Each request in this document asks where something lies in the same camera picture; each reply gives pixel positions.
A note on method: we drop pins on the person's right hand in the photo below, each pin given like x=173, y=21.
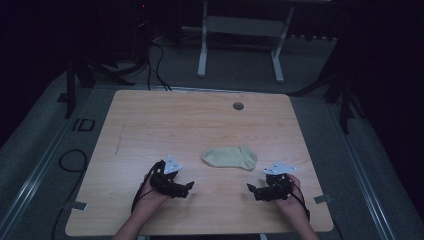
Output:
x=295, y=205

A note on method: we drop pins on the white metal table frame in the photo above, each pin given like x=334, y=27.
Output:
x=243, y=26

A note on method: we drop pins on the person's left hand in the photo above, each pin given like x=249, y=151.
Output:
x=150, y=200

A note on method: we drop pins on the grey table grommet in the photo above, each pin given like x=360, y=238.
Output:
x=238, y=106

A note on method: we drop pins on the black metal stand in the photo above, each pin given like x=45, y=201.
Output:
x=70, y=90
x=345, y=96

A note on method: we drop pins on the grey tape piece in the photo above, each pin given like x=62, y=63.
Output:
x=323, y=199
x=79, y=206

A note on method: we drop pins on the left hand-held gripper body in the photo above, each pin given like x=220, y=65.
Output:
x=165, y=183

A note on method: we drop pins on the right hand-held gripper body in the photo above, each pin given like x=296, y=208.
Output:
x=279, y=186

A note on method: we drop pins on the light green sock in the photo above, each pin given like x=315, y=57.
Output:
x=230, y=157

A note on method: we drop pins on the metal floor rail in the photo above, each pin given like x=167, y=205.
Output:
x=30, y=180
x=366, y=186

